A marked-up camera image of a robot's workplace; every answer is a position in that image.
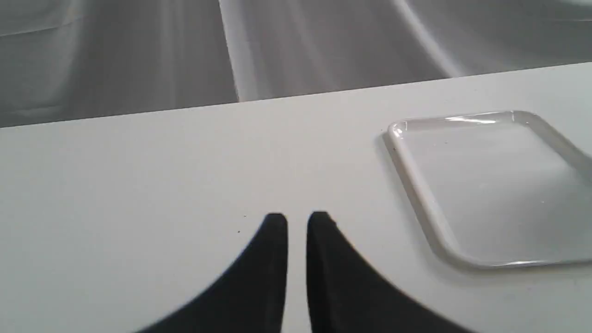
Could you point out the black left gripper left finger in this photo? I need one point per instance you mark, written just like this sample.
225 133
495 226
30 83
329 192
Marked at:
249 297

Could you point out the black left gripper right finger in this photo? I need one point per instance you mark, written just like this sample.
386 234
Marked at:
347 295

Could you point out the white plastic tray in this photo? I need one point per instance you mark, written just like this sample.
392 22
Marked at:
498 189

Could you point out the grey fabric backdrop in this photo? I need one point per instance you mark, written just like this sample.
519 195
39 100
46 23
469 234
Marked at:
63 60

